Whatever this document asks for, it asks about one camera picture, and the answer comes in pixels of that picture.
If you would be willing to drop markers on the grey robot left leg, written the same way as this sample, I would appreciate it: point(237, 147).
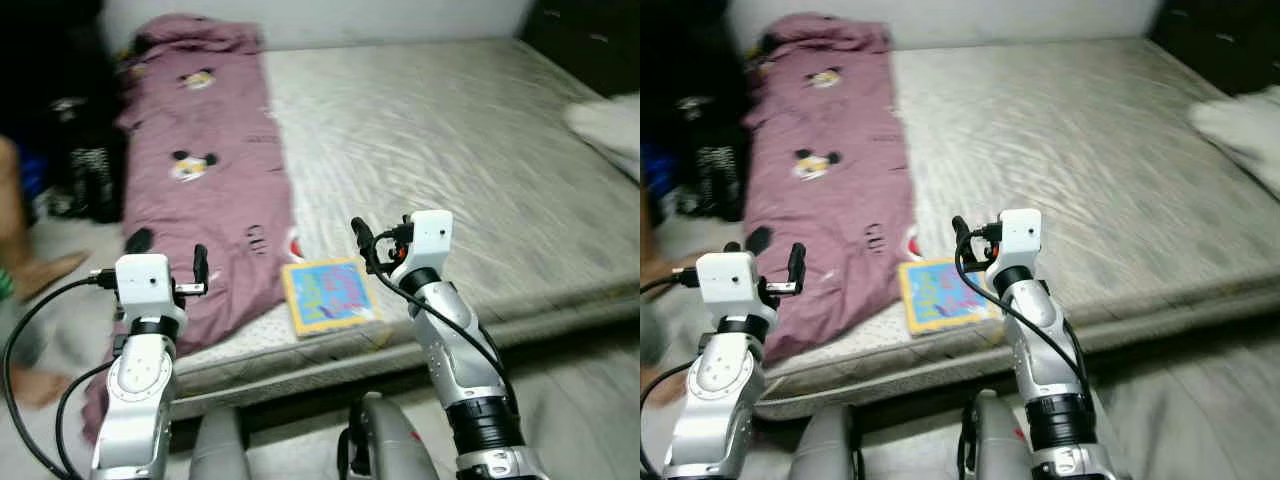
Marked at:
point(825, 445)
point(220, 445)

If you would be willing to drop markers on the grey robot right leg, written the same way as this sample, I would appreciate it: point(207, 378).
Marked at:
point(995, 445)
point(390, 445)

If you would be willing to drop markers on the black bed base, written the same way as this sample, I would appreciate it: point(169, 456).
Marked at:
point(1150, 360)
point(300, 400)

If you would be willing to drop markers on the blue bag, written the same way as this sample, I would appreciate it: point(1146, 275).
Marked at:
point(33, 170)
point(660, 168)

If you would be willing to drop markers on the purple cartoon print blanket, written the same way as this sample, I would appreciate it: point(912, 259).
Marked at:
point(830, 200)
point(200, 200)

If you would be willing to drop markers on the black bag with white print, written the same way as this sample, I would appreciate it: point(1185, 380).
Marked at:
point(720, 165)
point(92, 165)

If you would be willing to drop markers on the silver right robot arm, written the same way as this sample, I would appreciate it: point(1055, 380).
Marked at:
point(465, 370)
point(1055, 370)

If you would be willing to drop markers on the black tufted headboard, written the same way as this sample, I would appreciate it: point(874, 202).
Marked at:
point(590, 40)
point(1225, 40)

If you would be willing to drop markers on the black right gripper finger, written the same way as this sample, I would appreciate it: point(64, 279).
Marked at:
point(363, 240)
point(962, 238)

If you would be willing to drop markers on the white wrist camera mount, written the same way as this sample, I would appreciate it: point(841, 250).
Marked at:
point(728, 285)
point(428, 240)
point(148, 285)
point(1020, 238)

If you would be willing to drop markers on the white pillow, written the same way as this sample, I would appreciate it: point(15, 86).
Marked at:
point(610, 130)
point(1245, 135)

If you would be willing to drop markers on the grey robot leg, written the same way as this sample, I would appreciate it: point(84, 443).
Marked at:
point(825, 445)
point(220, 445)
point(390, 445)
point(995, 445)

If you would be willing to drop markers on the white quilted mattress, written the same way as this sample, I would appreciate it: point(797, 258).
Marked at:
point(1080, 150)
point(450, 150)

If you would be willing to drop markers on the large black bag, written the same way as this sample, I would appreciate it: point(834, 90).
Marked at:
point(50, 50)
point(690, 50)

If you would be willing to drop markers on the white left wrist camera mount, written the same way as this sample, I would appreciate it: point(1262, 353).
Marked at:
point(148, 285)
point(728, 285)

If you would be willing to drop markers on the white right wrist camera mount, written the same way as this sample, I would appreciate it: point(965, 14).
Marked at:
point(1020, 238)
point(428, 240)

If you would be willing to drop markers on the colourful children's book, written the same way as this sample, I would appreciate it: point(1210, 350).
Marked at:
point(330, 298)
point(948, 297)

